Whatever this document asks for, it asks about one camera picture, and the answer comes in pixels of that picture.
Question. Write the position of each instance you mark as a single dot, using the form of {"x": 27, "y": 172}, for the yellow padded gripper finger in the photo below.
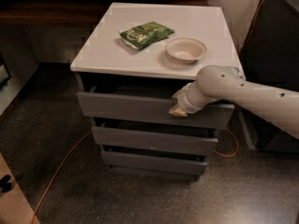
{"x": 177, "y": 111}
{"x": 178, "y": 95}

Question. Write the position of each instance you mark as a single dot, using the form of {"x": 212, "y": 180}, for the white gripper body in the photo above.
{"x": 188, "y": 100}

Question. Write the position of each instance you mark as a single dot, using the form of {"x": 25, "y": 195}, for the grey top drawer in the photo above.
{"x": 149, "y": 109}

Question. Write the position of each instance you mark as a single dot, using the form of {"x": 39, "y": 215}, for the grey drawer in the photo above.
{"x": 153, "y": 161}
{"x": 149, "y": 109}
{"x": 167, "y": 142}

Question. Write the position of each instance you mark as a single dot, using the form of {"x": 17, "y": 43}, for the green jalapeno chip bag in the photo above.
{"x": 145, "y": 34}

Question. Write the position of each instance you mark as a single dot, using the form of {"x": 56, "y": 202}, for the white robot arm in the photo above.
{"x": 213, "y": 83}

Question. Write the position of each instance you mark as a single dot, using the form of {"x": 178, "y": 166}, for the grey drawer cabinet white top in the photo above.
{"x": 105, "y": 64}

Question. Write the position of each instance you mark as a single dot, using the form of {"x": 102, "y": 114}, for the grey bottom drawer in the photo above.
{"x": 153, "y": 161}

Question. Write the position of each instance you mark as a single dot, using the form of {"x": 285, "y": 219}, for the grey middle drawer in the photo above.
{"x": 167, "y": 142}

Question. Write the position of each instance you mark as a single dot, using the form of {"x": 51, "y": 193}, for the beige paper bowl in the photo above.
{"x": 185, "y": 50}

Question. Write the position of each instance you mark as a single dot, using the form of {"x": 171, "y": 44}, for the dark wooden shelf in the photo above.
{"x": 69, "y": 13}

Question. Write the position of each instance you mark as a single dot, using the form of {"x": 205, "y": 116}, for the black clip on board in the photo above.
{"x": 5, "y": 185}

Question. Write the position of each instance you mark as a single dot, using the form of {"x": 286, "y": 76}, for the tan wooden board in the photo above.
{"x": 14, "y": 207}

